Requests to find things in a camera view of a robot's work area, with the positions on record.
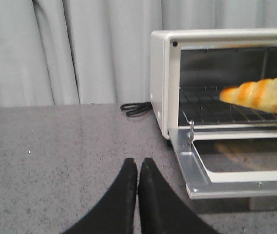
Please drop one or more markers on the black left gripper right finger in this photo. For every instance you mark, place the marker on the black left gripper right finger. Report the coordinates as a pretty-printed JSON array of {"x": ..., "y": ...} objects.
[{"x": 161, "y": 210}]

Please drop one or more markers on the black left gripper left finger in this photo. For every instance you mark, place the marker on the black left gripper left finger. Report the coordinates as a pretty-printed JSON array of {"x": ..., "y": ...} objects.
[{"x": 114, "y": 212}]

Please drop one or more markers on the glass oven door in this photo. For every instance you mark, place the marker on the glass oven door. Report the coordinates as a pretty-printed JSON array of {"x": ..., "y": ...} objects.
[{"x": 229, "y": 166}]

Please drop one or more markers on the golden croissant bread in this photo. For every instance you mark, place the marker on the golden croissant bread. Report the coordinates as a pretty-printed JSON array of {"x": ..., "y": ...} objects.
[{"x": 260, "y": 95}]

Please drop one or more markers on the white Toshiba toaster oven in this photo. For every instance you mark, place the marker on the white Toshiba toaster oven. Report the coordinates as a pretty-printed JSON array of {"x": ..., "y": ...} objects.
[{"x": 213, "y": 57}]

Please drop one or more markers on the grey curtain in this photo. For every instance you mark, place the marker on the grey curtain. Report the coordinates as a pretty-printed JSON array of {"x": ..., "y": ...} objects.
[{"x": 60, "y": 52}]

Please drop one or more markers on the metal oven wire rack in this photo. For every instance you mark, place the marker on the metal oven wire rack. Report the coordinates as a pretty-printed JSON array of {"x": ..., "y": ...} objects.
[{"x": 201, "y": 104}]

